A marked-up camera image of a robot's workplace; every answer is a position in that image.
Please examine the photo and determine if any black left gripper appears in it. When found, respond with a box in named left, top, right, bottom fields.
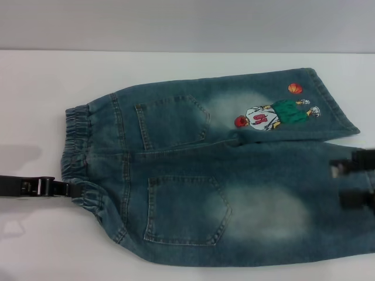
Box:
left=0, top=174, right=81, bottom=200

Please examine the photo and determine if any blue denim shorts basketball print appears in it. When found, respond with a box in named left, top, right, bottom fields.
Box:
left=60, top=67, right=375, bottom=281

